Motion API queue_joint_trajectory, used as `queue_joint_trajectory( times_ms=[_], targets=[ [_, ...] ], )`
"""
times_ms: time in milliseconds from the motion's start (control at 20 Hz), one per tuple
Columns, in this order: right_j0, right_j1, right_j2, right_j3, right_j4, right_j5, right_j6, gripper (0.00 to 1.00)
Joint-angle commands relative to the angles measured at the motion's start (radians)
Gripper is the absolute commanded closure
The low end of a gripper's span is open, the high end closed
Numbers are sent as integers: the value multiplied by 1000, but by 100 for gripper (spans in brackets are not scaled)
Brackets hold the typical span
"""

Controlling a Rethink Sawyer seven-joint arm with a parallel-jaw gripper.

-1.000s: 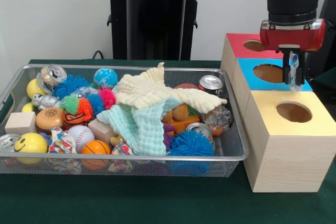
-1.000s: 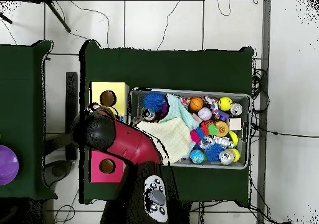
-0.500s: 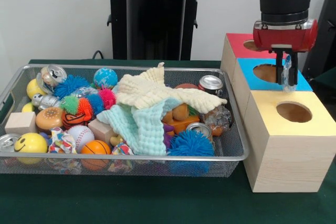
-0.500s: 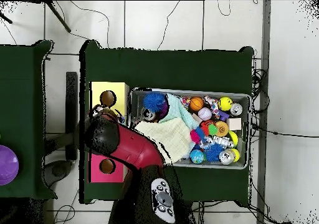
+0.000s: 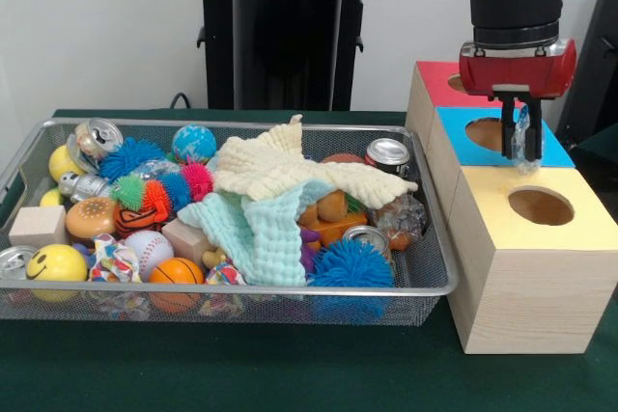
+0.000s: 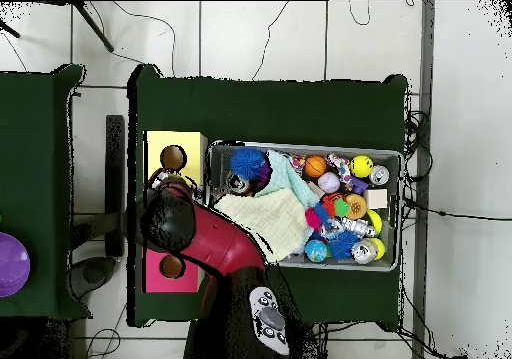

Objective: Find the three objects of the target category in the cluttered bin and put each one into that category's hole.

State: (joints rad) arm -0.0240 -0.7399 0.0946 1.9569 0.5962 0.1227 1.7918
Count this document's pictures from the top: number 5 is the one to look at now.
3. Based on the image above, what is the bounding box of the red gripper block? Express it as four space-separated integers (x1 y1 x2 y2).
458 38 578 161

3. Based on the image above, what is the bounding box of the clear packet of blue sweets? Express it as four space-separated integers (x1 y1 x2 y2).
511 105 538 176

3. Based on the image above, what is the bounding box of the clear packet of orange snacks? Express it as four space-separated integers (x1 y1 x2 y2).
374 193 429 252

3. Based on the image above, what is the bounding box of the wooden box with three holes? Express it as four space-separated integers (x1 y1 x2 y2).
405 62 618 355

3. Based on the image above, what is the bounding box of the dark green side table cloth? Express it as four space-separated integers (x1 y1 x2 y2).
569 122 618 206

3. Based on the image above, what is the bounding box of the blue furry monster toy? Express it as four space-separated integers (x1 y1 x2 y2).
306 237 396 288

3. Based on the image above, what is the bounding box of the cream waffle cloth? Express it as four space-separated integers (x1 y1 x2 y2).
211 114 419 208

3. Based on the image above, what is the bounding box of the mint waffle cloth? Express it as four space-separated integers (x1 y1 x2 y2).
177 179 334 288

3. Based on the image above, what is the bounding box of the blue green globe ball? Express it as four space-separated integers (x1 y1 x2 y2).
170 124 217 165

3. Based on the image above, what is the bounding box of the small orange basketball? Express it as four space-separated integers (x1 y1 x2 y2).
149 257 205 313

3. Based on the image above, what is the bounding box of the blue spiky rubber ball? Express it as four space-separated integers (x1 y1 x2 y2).
98 136 168 184

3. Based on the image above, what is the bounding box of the small white baseball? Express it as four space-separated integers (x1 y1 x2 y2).
120 229 174 282

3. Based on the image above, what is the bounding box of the toy hamburger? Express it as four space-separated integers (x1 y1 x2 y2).
64 196 118 240

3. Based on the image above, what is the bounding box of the yellow smiley ball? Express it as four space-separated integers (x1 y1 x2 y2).
24 243 88 302

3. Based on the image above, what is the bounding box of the plain wooden cube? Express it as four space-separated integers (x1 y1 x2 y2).
8 204 68 248

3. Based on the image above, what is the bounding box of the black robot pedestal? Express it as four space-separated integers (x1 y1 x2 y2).
186 0 389 112

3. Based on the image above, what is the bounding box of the shallow wire mesh bin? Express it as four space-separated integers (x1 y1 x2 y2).
0 117 458 329

